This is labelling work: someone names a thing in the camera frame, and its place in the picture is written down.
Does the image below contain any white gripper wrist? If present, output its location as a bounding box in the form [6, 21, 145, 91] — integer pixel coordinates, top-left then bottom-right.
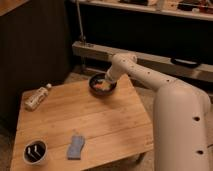
[102, 70, 118, 90]

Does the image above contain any orange pepper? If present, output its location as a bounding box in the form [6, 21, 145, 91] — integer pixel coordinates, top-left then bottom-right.
[93, 83, 103, 90]

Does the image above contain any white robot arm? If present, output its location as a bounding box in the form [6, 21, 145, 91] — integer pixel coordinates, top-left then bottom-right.
[105, 53, 211, 171]

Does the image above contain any black ceramic bowl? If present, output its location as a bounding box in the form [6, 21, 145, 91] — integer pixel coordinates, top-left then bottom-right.
[89, 73, 117, 96]

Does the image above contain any wooden table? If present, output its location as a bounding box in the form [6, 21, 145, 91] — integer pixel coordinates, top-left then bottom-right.
[10, 75, 153, 171]

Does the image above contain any blue sponge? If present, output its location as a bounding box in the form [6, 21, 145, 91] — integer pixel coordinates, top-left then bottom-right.
[67, 133, 85, 160]

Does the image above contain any white plastic bottle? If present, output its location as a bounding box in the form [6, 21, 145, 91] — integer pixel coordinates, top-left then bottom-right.
[24, 83, 52, 111]

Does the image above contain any metal shelf rack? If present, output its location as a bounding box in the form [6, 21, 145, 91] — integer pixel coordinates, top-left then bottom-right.
[66, 0, 213, 82]

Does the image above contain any black handle object on shelf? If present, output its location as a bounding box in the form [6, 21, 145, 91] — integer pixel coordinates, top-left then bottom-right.
[170, 58, 201, 68]

